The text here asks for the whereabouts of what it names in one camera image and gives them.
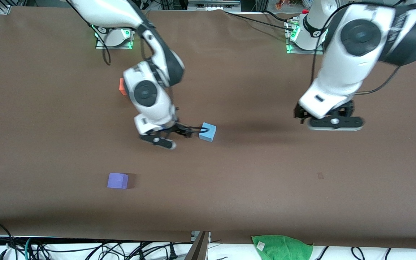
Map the black cable on table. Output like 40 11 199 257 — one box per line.
224 11 293 29
263 10 292 21

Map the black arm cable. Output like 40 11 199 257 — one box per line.
311 0 402 96
65 0 112 66

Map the purple foam block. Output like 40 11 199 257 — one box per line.
107 173 129 190

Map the green cloth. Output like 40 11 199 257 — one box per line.
252 235 314 260

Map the grey metal post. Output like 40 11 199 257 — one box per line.
185 231 210 260

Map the brown table cover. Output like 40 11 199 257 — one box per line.
0 6 416 250

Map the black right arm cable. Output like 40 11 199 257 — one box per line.
65 0 112 66

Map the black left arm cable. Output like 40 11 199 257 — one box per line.
311 0 402 96

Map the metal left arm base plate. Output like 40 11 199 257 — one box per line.
286 18 326 55

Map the blue foam block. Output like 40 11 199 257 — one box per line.
199 122 217 143

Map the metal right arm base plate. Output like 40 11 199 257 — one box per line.
95 25 135 50

